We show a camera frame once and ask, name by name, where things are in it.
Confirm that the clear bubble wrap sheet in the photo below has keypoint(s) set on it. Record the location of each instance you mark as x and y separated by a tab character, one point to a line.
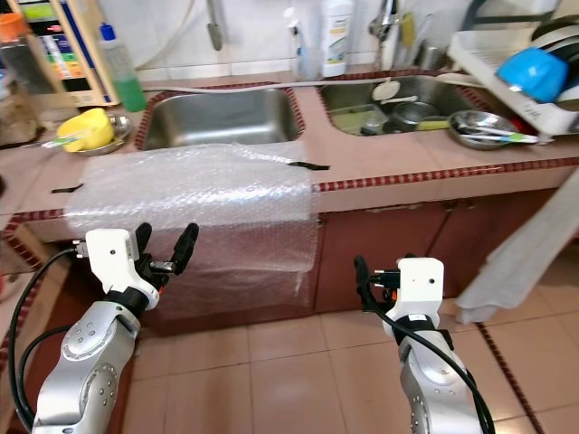
190	194

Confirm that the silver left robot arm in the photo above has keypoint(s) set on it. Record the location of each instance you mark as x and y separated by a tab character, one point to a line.
90	362

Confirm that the white ladle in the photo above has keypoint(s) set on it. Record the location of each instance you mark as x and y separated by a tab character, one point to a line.
385	89

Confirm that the beige water ionizer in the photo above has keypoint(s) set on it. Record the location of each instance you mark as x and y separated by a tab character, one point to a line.
68	54

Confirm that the steel sink basin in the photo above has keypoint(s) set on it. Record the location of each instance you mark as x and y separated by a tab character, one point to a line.
217	117
344	95

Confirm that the small steel bowl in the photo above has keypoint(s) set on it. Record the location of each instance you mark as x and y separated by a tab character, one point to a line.
412	116

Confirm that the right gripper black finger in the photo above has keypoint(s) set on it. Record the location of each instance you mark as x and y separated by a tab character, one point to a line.
364	280

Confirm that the light green plastic utensil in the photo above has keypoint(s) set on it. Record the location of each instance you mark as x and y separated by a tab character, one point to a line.
54	143

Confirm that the grey towel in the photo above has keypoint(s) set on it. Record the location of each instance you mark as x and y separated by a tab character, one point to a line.
516	262

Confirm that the white dish soap bottle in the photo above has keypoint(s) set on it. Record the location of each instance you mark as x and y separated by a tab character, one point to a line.
337	41

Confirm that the jar of brown powder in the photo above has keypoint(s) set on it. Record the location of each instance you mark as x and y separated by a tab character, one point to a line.
18	122

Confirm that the clear jar orange lid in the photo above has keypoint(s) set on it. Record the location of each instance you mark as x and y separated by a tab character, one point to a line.
14	63

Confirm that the clear spray bottle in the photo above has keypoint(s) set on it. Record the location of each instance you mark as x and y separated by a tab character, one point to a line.
297	59

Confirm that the green dish soap bottle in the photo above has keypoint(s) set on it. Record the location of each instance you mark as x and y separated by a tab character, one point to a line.
131	90

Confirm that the steel plate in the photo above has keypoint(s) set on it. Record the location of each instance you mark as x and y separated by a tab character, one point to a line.
479	122

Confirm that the chrome sink faucet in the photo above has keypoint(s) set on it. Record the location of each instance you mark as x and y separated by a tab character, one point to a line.
389	23

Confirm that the blue bowl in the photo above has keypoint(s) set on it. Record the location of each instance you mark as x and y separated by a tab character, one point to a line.
534	74

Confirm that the grey wall tap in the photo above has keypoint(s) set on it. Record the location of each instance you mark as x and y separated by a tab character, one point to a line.
215	32

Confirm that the black tape strip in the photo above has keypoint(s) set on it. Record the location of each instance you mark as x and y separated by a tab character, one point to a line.
312	165
68	189

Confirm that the steel cup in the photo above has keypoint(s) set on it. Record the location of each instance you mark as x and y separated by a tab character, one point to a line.
432	56

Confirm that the yellow plastic bowl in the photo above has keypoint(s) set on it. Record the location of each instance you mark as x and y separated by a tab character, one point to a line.
86	129

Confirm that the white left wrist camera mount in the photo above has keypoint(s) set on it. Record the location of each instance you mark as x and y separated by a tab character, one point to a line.
113	258

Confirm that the white dish rack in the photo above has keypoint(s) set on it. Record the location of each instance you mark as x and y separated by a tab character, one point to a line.
484	59

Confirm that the maroon cabinet door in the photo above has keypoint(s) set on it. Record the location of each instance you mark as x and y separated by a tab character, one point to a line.
479	226
380	258

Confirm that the green plastic tray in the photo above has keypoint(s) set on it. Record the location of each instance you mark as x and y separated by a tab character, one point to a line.
353	119

